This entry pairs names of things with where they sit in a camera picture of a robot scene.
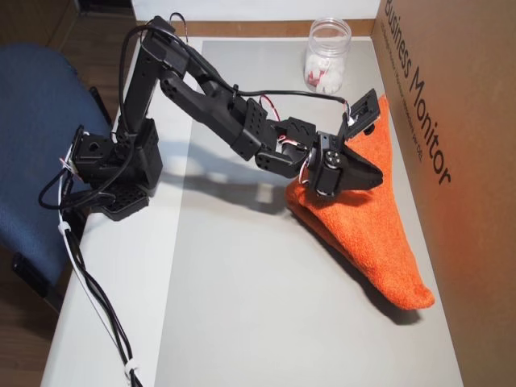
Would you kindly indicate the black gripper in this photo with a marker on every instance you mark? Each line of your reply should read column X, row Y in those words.
column 327, row 174

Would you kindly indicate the orange terry towel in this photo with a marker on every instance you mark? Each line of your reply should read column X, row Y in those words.
column 363, row 234

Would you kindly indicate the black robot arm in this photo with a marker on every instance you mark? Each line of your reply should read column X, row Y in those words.
column 217, row 109

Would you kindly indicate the brown cardboard monitor box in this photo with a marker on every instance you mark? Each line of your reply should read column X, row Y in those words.
column 463, row 161

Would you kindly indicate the clear plastic jar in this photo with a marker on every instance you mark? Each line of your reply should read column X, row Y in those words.
column 327, row 48

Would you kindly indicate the grey table mat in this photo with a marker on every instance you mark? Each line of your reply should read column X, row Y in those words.
column 250, row 302

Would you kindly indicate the black grid table clamp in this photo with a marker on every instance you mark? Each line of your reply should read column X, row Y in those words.
column 127, row 201

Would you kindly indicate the blue office chair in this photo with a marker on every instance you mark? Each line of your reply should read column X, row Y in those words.
column 28, row 101

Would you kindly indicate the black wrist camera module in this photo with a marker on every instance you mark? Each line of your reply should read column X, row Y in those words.
column 363, row 113

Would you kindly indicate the brown wooden back rail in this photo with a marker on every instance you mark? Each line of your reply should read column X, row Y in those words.
column 250, row 28

